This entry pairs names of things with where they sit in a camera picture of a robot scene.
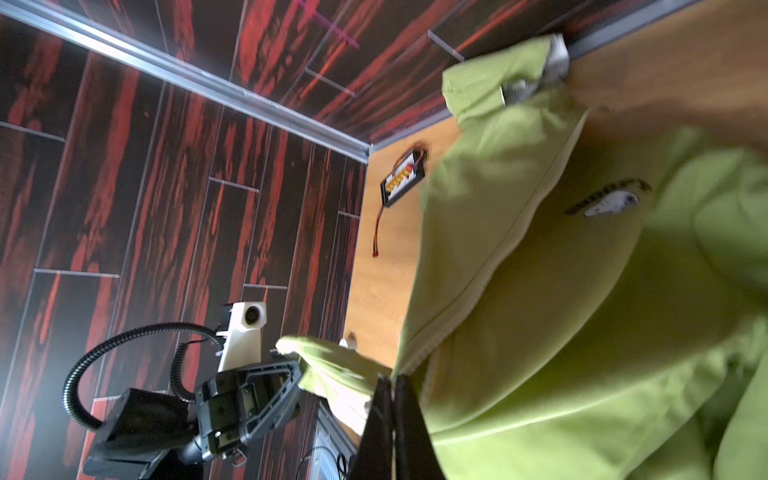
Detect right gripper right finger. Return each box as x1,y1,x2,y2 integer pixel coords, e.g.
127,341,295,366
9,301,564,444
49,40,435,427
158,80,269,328
394,375,446,480

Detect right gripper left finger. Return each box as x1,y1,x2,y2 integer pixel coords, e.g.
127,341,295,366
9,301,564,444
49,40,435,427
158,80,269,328
349,377,393,480

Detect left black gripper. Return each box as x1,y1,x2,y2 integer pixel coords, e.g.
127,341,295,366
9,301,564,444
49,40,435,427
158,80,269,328
176,356,302,465

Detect green jacket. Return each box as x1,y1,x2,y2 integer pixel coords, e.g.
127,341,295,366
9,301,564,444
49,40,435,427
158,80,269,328
276,35,767,479

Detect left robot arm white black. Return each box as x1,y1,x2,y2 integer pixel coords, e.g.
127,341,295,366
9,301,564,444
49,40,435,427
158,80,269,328
62,322,302,479

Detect white tape roll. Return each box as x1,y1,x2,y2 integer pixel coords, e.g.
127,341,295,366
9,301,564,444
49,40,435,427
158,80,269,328
339,332,358,351

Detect black battery pack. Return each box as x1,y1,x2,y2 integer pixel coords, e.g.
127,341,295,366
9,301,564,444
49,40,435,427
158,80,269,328
379,147,428,208

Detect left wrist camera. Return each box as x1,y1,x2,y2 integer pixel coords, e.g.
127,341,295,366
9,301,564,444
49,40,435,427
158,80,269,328
216,302,267,372

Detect red battery wire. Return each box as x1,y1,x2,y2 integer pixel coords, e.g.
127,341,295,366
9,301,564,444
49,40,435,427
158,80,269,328
371,140,430,259

